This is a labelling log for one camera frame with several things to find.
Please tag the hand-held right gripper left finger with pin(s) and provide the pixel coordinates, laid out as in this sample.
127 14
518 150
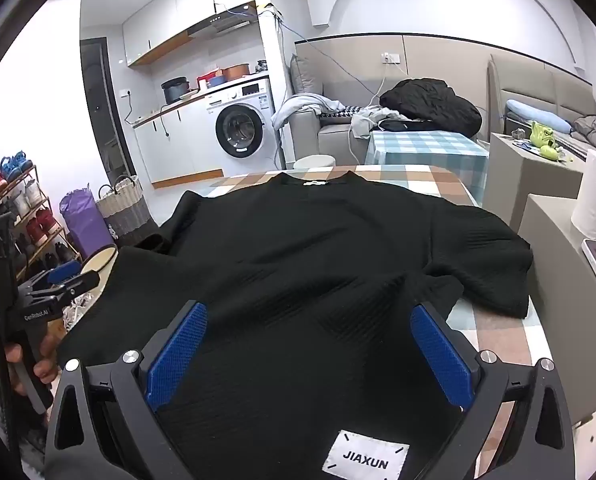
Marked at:
178 355

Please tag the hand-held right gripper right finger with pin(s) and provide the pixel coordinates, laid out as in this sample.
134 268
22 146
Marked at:
440 355

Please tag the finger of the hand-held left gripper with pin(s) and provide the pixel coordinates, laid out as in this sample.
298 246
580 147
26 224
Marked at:
78 286
64 275

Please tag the black t-shirt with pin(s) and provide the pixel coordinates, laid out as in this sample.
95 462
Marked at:
303 260

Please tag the person's left hand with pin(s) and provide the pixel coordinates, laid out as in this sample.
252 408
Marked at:
44 371

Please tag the beige round stool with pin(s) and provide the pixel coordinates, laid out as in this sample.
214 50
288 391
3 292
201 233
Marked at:
100 260

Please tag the purple plastic bag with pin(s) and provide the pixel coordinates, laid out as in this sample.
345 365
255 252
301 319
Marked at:
83 220

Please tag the brown blue plaid tablecloth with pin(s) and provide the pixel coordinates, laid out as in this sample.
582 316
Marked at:
502 340

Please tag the shoe rack with shoes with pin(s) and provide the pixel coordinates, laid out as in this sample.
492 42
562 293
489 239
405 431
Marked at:
23 210

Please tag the woven basket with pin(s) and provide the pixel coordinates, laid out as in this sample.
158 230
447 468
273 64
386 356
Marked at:
125 215

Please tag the beige cabinet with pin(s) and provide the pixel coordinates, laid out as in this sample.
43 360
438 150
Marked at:
552 280

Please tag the white counter cabinet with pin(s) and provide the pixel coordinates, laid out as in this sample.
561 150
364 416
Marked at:
178 140

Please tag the beige bedside table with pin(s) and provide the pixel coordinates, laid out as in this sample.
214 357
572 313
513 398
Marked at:
527 185

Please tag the teal checked tablecloth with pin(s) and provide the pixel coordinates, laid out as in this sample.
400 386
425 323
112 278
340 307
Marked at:
427 150

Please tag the black cooking pot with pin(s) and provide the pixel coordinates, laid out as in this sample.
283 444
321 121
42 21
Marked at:
175 91

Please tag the paper towel roll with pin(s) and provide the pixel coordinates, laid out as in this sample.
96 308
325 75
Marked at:
595 195

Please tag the white washing machine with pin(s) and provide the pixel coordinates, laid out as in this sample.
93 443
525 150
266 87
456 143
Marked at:
238 127

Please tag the small green toy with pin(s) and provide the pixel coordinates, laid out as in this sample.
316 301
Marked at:
551 153

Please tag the white round stool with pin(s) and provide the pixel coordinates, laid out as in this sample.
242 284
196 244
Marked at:
314 161

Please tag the grey sofa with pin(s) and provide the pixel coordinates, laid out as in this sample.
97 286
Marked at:
328 142

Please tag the green plush toy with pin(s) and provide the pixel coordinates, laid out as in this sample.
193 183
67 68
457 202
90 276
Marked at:
545 134

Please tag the white grey garment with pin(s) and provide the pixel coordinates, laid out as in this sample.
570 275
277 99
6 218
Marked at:
367 120

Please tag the black puffer jacket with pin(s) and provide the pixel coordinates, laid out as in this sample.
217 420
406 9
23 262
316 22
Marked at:
432 105

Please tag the light blue pillow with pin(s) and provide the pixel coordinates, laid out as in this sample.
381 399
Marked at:
537 112

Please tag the houndstooth cushion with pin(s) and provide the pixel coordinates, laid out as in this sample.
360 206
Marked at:
340 112

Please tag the light grey cloth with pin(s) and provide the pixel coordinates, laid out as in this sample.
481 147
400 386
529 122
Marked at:
298 107

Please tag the beige bed headboard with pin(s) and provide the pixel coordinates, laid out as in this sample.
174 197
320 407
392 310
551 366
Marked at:
537 85

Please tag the range hood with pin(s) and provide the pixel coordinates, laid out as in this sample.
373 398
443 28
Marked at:
223 22

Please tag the white wall cabinets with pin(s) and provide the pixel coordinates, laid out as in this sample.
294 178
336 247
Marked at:
178 15

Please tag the wall socket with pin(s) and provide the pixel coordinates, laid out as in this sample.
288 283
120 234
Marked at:
389 57

